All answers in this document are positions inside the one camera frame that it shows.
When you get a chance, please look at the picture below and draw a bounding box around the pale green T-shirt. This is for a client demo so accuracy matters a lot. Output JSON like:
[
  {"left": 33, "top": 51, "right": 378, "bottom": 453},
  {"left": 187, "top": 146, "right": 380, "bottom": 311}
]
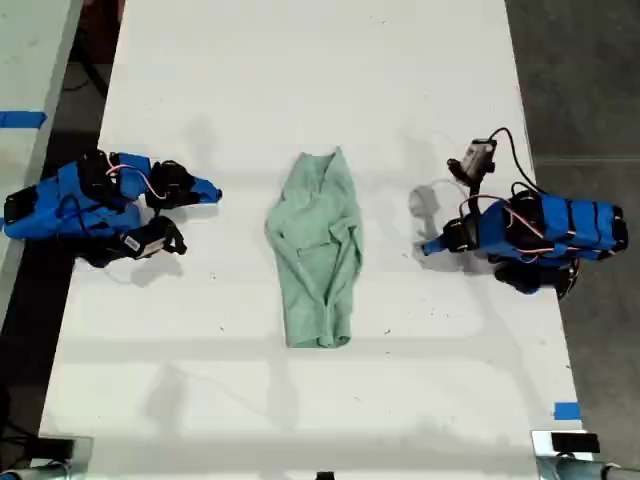
[{"left": 263, "top": 145, "right": 366, "bottom": 350}]

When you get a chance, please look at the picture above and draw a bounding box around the long blue tape strip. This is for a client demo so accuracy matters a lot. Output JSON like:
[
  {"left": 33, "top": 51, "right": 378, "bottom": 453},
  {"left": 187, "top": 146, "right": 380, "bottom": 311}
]
[{"left": 0, "top": 110, "right": 49, "bottom": 130}]

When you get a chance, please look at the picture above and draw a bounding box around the white side table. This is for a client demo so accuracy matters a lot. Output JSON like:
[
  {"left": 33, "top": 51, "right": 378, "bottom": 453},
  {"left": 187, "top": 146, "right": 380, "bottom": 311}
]
[{"left": 0, "top": 0, "right": 84, "bottom": 321}]

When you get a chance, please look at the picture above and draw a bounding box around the small black box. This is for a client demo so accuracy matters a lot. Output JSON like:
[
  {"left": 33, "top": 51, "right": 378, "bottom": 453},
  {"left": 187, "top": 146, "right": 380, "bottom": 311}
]
[
  {"left": 37, "top": 436, "right": 75, "bottom": 459},
  {"left": 551, "top": 432, "right": 600, "bottom": 454}
]

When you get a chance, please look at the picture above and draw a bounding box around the black camera stalk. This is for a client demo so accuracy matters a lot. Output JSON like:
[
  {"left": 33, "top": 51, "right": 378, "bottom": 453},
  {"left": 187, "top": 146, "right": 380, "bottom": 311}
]
[
  {"left": 74, "top": 242, "right": 127, "bottom": 269},
  {"left": 463, "top": 175, "right": 485, "bottom": 217}
]

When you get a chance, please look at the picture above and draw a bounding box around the black camera box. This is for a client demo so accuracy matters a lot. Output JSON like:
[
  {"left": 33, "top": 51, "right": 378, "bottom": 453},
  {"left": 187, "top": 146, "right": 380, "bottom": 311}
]
[
  {"left": 119, "top": 216, "right": 189, "bottom": 262},
  {"left": 446, "top": 138, "right": 500, "bottom": 182}
]

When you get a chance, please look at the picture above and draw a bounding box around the black camera cable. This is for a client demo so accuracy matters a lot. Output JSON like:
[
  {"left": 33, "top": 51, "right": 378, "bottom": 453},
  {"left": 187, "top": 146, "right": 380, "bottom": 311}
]
[{"left": 487, "top": 127, "right": 549, "bottom": 196}]

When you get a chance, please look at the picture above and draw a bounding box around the black floor cable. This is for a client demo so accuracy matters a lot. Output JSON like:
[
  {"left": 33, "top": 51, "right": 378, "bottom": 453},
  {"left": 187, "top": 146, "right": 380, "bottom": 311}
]
[{"left": 62, "top": 47, "right": 109, "bottom": 99}]

